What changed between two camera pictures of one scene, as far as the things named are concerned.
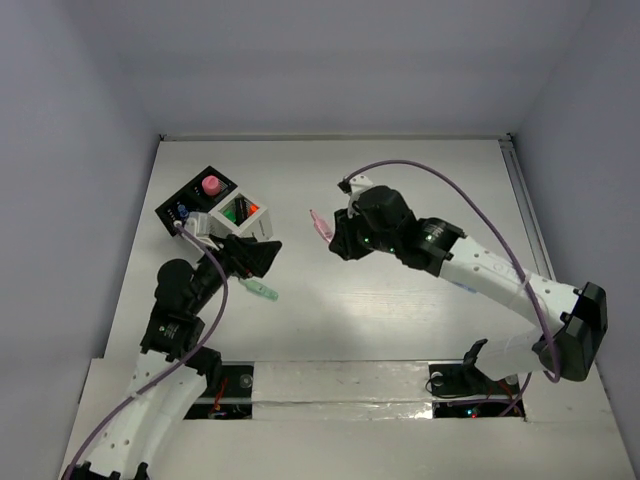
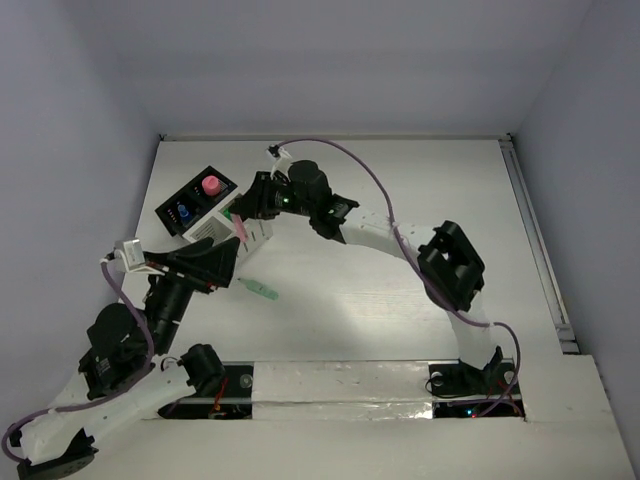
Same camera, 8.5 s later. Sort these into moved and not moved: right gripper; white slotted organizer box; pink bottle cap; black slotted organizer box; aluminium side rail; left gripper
Moved: right gripper; left gripper
Not moved: pink bottle cap; black slotted organizer box; aluminium side rail; white slotted organizer box
